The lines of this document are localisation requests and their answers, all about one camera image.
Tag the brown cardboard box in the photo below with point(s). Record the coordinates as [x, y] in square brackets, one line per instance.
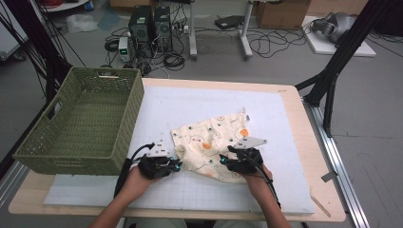
[282, 14]

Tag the cream printed cloth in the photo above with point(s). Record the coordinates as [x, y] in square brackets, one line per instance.
[202, 142]

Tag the black computer tower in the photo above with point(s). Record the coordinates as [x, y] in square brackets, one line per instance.
[163, 28]
[141, 25]

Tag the person's right hand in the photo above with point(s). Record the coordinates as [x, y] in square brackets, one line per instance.
[258, 179]

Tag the black metal stand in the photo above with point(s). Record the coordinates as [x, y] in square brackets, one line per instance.
[345, 47]
[34, 38]

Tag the small grey power supply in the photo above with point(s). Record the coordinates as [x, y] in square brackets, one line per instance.
[124, 49]

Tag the green woven basket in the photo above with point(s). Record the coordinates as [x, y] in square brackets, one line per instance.
[79, 126]

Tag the white floor board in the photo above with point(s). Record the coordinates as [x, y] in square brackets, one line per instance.
[323, 46]

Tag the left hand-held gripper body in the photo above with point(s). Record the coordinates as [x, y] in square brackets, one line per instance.
[155, 166]

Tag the white desk frame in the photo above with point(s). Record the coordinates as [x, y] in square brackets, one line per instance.
[192, 31]

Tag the white grid mat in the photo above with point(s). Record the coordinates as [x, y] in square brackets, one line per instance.
[196, 104]

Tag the person's left hand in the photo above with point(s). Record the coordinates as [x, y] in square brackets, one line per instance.
[136, 182]

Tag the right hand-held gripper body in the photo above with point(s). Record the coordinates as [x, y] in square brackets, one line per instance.
[245, 161]

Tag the grey tape piece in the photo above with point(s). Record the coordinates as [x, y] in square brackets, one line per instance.
[329, 176]

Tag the black flat device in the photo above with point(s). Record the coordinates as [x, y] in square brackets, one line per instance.
[228, 22]

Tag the aluminium rail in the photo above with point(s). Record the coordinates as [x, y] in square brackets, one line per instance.
[342, 177]

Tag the clear plastic bag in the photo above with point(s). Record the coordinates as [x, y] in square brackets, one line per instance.
[80, 23]

